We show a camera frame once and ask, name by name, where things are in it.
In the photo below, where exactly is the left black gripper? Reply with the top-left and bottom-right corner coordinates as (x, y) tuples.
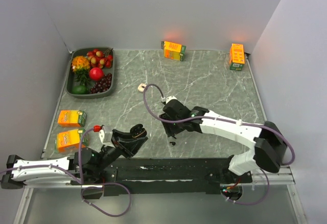
(94, 128), (148, 173)

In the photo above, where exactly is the black earbud charging case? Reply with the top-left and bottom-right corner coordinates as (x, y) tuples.
(130, 124), (147, 139)

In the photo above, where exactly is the beige earbud charging case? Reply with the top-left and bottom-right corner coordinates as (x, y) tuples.
(137, 83), (147, 93)

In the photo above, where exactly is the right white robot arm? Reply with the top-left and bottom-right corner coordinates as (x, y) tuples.
(159, 99), (287, 182)

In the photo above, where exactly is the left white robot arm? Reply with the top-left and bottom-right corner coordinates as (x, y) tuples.
(1, 124), (148, 190)

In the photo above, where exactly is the orange juice box left lower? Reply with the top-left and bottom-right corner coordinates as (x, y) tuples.
(55, 128), (86, 153)

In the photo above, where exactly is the orange juice box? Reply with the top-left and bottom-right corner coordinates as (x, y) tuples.
(161, 41), (186, 61)
(228, 43), (245, 71)
(57, 110), (87, 127)
(55, 128), (86, 153)

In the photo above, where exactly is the dark purple grape bunch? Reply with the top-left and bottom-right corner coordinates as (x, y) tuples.
(89, 73), (112, 94)

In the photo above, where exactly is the orange juice box left upper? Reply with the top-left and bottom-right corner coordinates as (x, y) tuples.
(57, 110), (87, 127)

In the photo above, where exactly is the orange juice box back centre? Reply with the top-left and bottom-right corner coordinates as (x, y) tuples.
(161, 41), (186, 61)

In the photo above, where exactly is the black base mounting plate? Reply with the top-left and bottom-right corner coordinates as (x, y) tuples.
(68, 157), (252, 196)

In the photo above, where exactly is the green avocado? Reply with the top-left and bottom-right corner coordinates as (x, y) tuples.
(71, 85), (88, 95)

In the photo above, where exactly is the red apple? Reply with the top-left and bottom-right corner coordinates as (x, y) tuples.
(89, 68), (104, 81)

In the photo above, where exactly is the dark grey fruit tray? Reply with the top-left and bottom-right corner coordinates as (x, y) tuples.
(66, 47), (115, 99)

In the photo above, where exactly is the orange juice box back right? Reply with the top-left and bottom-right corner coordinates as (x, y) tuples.
(228, 43), (245, 71)

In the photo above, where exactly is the red cherry bunch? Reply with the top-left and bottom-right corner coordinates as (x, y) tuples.
(86, 48), (113, 69)

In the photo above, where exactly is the orange yellow flower pineapple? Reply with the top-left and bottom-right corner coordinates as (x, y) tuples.
(71, 56), (90, 86)

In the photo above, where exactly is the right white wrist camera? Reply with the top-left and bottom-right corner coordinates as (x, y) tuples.
(161, 96), (177, 104)

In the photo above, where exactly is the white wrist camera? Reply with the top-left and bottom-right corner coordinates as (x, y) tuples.
(93, 125), (113, 146)
(161, 96), (177, 104)

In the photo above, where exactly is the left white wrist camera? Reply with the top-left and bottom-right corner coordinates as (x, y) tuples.
(93, 125), (113, 146)

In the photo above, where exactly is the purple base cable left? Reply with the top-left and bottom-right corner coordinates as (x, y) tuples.
(81, 182), (132, 217)

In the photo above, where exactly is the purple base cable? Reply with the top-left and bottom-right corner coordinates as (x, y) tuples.
(81, 182), (132, 217)
(221, 169), (270, 206)

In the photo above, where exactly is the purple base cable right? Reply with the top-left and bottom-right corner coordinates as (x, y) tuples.
(221, 169), (270, 206)

